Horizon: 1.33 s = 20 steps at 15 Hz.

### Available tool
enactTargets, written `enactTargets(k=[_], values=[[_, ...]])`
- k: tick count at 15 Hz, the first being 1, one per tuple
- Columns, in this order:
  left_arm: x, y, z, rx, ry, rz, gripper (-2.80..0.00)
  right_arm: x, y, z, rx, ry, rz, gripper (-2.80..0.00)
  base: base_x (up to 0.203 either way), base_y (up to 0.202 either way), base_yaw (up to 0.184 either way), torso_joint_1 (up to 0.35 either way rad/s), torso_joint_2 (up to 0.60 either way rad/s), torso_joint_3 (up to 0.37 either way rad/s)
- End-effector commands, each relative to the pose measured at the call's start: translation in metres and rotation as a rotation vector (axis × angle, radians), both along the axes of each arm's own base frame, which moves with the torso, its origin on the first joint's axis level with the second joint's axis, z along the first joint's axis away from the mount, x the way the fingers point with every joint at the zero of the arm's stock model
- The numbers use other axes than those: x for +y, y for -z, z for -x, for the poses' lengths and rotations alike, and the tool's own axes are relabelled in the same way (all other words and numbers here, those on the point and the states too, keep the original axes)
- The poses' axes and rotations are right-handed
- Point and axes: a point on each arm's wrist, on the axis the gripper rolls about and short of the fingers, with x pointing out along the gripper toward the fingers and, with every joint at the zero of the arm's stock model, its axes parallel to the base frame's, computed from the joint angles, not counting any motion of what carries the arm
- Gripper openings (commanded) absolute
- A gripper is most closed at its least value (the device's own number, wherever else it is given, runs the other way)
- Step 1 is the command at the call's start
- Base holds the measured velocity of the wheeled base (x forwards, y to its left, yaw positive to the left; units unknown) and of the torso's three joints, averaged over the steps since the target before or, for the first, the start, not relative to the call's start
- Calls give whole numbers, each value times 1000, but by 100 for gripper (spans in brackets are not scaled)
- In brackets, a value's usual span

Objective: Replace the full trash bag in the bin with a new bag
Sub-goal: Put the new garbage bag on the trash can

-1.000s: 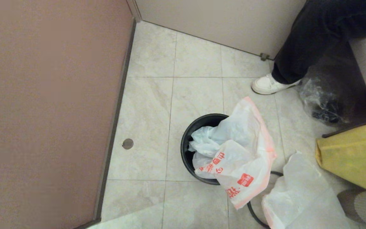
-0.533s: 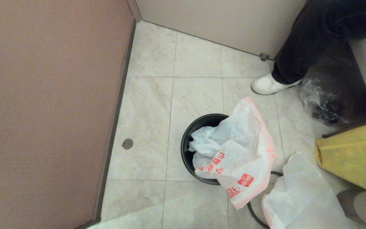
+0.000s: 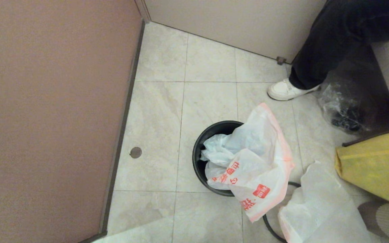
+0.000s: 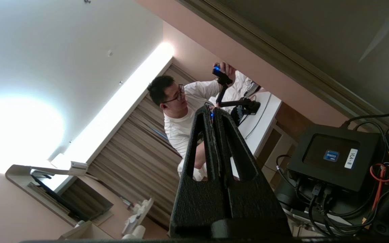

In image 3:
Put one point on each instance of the translucent red-print trash bag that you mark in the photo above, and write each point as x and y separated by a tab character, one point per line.
322	209

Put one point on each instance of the black round trash bin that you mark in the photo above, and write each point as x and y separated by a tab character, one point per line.
199	168

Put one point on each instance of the clear plastic bag dark contents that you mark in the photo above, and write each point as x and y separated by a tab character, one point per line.
338	104

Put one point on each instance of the yellow bag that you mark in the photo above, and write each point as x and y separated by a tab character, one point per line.
373	165

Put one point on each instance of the round metal floor door stop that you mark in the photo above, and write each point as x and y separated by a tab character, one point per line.
136	152

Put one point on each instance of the white sneaker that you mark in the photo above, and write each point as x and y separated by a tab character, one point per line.
284	91

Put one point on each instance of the person's leg in black trousers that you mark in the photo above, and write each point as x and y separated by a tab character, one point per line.
333	40

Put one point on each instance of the small metal door bracket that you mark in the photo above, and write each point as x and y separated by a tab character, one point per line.
280	60

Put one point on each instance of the grey door frame post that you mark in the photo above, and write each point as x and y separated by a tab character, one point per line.
143	8

